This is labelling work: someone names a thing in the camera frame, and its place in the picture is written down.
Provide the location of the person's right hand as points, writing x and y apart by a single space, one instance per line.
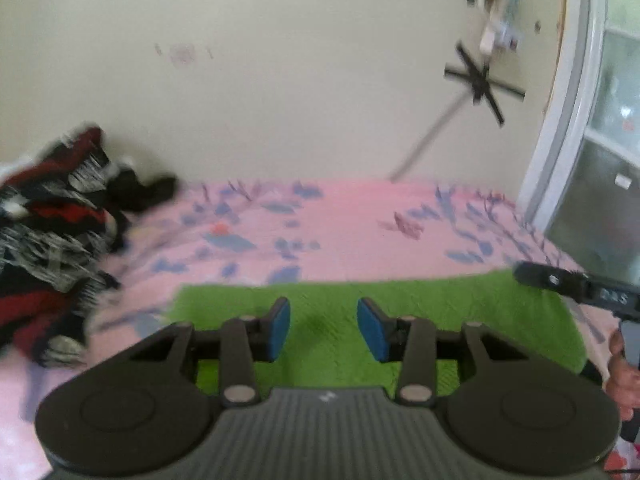
623 384

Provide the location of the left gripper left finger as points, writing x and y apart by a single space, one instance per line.
274 328

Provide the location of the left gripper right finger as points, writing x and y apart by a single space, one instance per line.
376 328

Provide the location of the pink patterned bed sheet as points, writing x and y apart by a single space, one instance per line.
220 249

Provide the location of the white power strip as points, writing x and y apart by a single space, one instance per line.
499 32

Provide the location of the red black patterned sweater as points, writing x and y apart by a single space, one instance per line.
61 215

